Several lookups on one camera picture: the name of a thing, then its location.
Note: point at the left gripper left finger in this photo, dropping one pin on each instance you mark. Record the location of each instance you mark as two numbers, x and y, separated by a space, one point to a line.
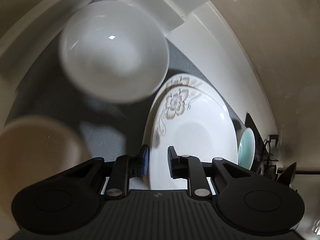
123 169

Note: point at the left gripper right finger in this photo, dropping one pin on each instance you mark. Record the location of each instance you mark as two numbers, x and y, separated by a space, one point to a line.
191 169

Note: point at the light blue ceramic bowl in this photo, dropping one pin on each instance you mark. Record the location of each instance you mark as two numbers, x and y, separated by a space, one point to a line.
246 147

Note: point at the cream white bowl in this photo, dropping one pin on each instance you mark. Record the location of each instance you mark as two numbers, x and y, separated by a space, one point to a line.
35 147

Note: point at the white bowl blue rim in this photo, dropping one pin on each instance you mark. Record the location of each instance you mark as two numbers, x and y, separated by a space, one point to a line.
114 52

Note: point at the black gas stove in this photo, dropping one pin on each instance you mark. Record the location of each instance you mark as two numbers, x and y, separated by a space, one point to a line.
263 162

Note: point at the grey dish mat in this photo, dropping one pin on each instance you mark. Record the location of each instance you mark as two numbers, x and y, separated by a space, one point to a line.
110 130

